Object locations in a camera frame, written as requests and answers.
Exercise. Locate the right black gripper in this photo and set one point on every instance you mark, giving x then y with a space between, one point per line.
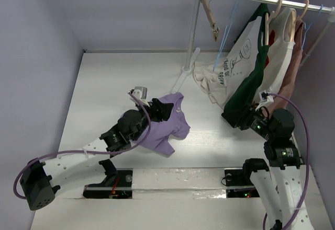
241 118

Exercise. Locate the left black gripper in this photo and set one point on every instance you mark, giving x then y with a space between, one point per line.
159 111

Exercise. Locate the purple t shirt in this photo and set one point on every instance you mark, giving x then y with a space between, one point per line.
176 125

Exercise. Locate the blue wire hanger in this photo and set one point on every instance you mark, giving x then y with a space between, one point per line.
308 26
226 33

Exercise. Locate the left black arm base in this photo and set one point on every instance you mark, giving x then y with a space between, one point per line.
117 183

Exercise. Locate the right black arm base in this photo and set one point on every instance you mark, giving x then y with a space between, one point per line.
238 181

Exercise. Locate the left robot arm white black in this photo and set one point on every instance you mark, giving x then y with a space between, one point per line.
46 177

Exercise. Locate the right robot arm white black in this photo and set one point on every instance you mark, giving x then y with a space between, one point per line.
276 179

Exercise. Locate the dark green t shirt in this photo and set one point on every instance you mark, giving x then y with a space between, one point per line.
245 93

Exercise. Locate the cream printed t shirt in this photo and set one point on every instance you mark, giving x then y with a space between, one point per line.
220 79

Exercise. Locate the pink shirt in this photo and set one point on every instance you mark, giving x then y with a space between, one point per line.
288 83

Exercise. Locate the wooden clip hanger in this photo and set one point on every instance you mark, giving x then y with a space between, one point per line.
214 28

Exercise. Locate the wooden hanger left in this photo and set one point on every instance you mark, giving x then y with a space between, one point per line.
269 18

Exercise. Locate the wooden hanger right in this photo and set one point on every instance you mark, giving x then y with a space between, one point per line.
294 19

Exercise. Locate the white tank top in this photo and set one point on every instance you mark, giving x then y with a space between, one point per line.
280 54

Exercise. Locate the red garment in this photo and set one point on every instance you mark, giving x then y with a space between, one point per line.
271 41

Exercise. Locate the white clothes rack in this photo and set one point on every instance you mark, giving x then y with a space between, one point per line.
192 53

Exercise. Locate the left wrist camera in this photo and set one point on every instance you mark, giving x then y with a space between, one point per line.
140 93

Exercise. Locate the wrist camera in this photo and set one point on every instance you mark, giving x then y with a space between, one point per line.
265 97
140 93

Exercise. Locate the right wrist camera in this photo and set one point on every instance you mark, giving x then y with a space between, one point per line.
265 97

